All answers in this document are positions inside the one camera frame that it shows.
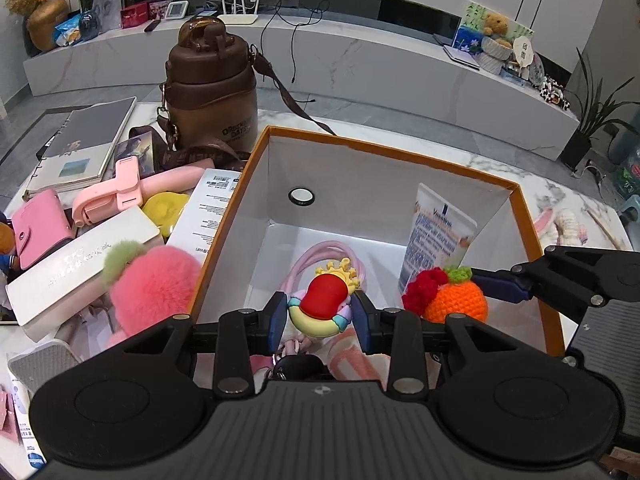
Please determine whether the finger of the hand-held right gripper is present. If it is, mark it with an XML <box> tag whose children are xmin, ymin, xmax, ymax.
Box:
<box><xmin>470</xmin><ymin>245</ymin><xmax>617</xmax><ymax>325</ymax></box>

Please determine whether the blue water jug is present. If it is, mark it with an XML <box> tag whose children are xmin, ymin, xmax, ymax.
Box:
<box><xmin>612</xmin><ymin>142</ymin><xmax>640</xmax><ymax>199</ymax></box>

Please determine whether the brown teddy bear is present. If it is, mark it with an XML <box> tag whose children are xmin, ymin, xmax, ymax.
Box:
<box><xmin>482</xmin><ymin>12</ymin><xmax>515</xmax><ymax>44</ymax></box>

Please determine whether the potted long-leaf plant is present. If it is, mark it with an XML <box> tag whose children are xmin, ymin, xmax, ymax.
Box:
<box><xmin>559</xmin><ymin>47</ymin><xmax>640</xmax><ymax>172</ymax></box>

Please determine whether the grey ribbed pot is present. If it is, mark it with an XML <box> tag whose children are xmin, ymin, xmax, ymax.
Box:
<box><xmin>477</xmin><ymin>37</ymin><xmax>514</xmax><ymax>74</ymax></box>

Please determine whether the orange crochet fruit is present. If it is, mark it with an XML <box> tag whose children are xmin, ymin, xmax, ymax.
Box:
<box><xmin>401</xmin><ymin>265</ymin><xmax>489</xmax><ymax>324</ymax></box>

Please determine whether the pink snap wallet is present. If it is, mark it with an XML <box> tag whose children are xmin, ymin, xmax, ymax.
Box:
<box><xmin>10</xmin><ymin>188</ymin><xmax>77</xmax><ymax>272</ymax></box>

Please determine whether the grey ribbed white case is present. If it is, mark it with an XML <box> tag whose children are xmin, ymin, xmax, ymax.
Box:
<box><xmin>7</xmin><ymin>339</ymin><xmax>84</xmax><ymax>397</ymax></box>

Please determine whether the pink white striped cloth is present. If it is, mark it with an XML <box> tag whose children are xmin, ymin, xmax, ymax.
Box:
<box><xmin>324</xmin><ymin>329</ymin><xmax>397</xmax><ymax>387</ymax></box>

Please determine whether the rainbow crown keychain toy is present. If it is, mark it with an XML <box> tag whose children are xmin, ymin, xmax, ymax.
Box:
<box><xmin>271</xmin><ymin>257</ymin><xmax>362</xmax><ymax>382</ymax></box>

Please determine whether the printed photo card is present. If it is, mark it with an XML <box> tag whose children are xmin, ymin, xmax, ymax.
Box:
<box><xmin>113</xmin><ymin>137</ymin><xmax>154</xmax><ymax>177</ymax></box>

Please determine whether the flower painting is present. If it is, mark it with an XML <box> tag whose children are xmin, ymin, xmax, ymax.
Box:
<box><xmin>452</xmin><ymin>0</ymin><xmax>535</xmax><ymax>59</ymax></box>

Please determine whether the white marble desktop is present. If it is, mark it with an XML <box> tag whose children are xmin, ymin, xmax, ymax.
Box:
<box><xmin>0</xmin><ymin>101</ymin><xmax>635</xmax><ymax>357</ymax></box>

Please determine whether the grey sketch picture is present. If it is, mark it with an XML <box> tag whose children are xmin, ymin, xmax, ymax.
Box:
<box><xmin>92</xmin><ymin>0</ymin><xmax>124</xmax><ymax>34</ymax></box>

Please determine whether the yellow round toy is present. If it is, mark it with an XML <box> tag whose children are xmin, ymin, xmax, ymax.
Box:
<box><xmin>141</xmin><ymin>190</ymin><xmax>191</xmax><ymax>237</ymax></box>

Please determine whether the pink furry strawberry plush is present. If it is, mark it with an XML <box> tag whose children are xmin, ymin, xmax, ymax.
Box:
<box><xmin>102</xmin><ymin>240</ymin><xmax>204</xmax><ymax>337</ymax></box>

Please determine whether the pink folding phone holder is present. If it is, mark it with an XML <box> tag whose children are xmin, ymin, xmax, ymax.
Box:
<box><xmin>72</xmin><ymin>155</ymin><xmax>222</xmax><ymax>227</ymax></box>

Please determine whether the gold vase with dried flowers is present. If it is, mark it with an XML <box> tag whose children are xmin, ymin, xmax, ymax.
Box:
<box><xmin>4</xmin><ymin>0</ymin><xmax>71</xmax><ymax>54</ymax></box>

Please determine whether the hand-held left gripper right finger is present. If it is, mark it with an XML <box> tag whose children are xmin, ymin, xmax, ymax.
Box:
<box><xmin>350</xmin><ymin>290</ymin><xmax>517</xmax><ymax>397</ymax></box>

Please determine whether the grey ring binder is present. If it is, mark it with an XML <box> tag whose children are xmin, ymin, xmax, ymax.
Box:
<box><xmin>22</xmin><ymin>95</ymin><xmax>139</xmax><ymax>199</ymax></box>

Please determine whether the orange blue toy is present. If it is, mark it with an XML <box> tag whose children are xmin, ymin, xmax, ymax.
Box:
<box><xmin>0</xmin><ymin>210</ymin><xmax>22</xmax><ymax>282</ymax></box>

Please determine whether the pink packet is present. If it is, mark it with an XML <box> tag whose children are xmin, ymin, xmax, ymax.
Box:
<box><xmin>0</xmin><ymin>389</ymin><xmax>22</xmax><ymax>447</ymax></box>

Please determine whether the long white box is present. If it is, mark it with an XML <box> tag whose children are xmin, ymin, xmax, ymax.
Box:
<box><xmin>5</xmin><ymin>204</ymin><xmax>167</xmax><ymax>342</ymax></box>

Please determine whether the brown water bottle with strap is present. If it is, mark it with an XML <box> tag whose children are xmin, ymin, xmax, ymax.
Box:
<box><xmin>128</xmin><ymin>16</ymin><xmax>337</xmax><ymax>174</ymax></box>

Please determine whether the clear glass ornament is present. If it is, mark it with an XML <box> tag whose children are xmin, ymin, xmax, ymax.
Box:
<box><xmin>529</xmin><ymin>52</ymin><xmax>547</xmax><ymax>87</ymax></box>

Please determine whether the white barcode box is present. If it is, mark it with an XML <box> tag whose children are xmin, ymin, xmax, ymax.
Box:
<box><xmin>167</xmin><ymin>168</ymin><xmax>247</xmax><ymax>269</ymax></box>

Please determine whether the pink braided cable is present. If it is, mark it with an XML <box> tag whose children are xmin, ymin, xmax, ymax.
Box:
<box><xmin>281</xmin><ymin>240</ymin><xmax>367</xmax><ymax>307</ymax></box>

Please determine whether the pink white crochet doll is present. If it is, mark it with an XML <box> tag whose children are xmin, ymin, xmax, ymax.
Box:
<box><xmin>531</xmin><ymin>204</ymin><xmax>592</xmax><ymax>247</ymax></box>

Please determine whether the red box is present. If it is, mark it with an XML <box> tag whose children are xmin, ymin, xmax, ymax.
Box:
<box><xmin>119</xmin><ymin>2</ymin><xmax>151</xmax><ymax>29</ymax></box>

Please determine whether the grey notebook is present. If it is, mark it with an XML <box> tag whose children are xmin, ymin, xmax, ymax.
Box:
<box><xmin>442</xmin><ymin>43</ymin><xmax>482</xmax><ymax>69</ymax></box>

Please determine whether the white router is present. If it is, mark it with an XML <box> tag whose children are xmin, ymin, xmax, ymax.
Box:
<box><xmin>217</xmin><ymin>0</ymin><xmax>261</xmax><ymax>25</ymax></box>

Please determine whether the black white cow plush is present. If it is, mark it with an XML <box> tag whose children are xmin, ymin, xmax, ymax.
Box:
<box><xmin>539</xmin><ymin>76</ymin><xmax>574</xmax><ymax>111</ymax></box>

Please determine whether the small blue plastic stool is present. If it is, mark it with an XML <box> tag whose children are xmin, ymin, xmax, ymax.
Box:
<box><xmin>619</xmin><ymin>194</ymin><xmax>640</xmax><ymax>227</ymax></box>

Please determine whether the black cable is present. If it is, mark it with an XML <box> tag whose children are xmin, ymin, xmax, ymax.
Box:
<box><xmin>259</xmin><ymin>0</ymin><xmax>332</xmax><ymax>87</ymax></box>

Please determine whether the white hand cream tube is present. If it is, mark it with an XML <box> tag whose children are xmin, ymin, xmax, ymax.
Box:
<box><xmin>398</xmin><ymin>182</ymin><xmax>477</xmax><ymax>297</ymax></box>

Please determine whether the thin wooden stick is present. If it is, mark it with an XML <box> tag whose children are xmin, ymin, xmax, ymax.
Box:
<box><xmin>584</xmin><ymin>207</ymin><xmax>624</xmax><ymax>251</ymax></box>

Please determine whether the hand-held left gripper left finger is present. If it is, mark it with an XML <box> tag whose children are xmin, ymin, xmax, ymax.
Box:
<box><xmin>120</xmin><ymin>291</ymin><xmax>290</xmax><ymax>399</ymax></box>

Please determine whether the blue snack bag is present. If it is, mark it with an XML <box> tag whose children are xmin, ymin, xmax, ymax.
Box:
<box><xmin>53</xmin><ymin>13</ymin><xmax>84</xmax><ymax>47</ymax></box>

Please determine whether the white round paper fan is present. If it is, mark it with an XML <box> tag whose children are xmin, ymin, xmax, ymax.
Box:
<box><xmin>512</xmin><ymin>34</ymin><xmax>536</xmax><ymax>69</ymax></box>

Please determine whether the white marble television cabinet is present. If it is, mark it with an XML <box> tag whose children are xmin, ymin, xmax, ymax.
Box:
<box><xmin>22</xmin><ymin>9</ymin><xmax>582</xmax><ymax>162</ymax></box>

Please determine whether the white blue tube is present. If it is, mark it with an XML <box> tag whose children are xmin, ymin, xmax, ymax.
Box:
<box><xmin>9</xmin><ymin>374</ymin><xmax>47</xmax><ymax>472</ymax></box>

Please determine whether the orange rimmed white box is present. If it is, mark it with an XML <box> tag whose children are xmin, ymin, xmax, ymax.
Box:
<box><xmin>187</xmin><ymin>126</ymin><xmax>567</xmax><ymax>357</ymax></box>

